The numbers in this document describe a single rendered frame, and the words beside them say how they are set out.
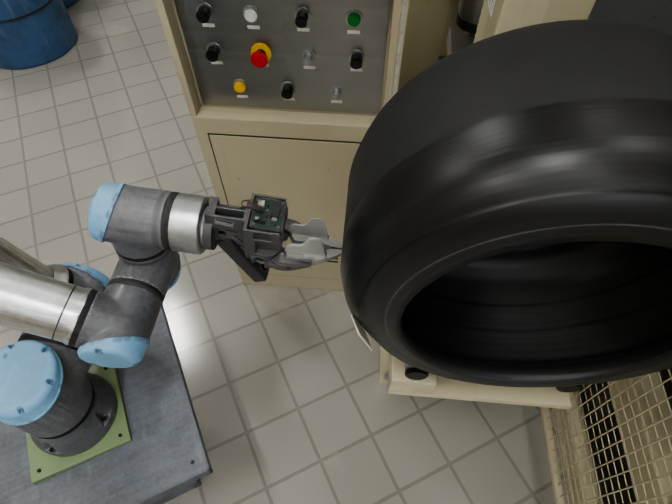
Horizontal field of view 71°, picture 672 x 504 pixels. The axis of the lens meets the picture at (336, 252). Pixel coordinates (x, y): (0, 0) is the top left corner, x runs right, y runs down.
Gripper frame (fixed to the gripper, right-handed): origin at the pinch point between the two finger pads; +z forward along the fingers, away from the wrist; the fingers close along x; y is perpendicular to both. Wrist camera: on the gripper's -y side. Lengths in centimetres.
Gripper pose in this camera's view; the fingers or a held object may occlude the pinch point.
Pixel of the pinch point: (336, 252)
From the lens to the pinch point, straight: 75.0
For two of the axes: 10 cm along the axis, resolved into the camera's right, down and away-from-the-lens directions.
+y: 1.2, -5.6, -8.2
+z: 9.9, 1.4, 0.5
